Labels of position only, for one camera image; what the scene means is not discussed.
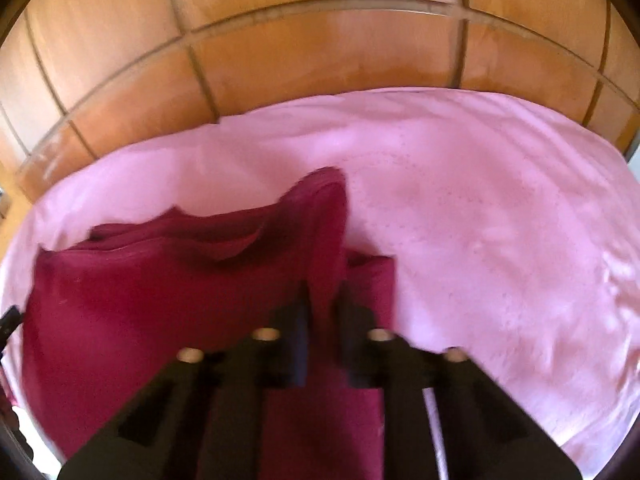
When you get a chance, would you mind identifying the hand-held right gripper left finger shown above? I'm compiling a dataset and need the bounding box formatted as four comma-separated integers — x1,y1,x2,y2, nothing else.
57,305,308,480

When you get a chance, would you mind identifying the dark red cloth garment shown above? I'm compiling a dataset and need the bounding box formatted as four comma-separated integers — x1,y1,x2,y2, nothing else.
20,166,398,480

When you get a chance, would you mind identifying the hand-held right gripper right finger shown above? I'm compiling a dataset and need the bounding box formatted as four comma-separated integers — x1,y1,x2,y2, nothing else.
339,302,584,480

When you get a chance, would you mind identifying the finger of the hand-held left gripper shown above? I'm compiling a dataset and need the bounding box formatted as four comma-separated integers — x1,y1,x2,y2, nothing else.
0,306,25,361

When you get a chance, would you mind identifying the pink tablecloth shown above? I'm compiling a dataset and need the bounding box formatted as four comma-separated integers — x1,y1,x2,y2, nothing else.
0,87,640,480

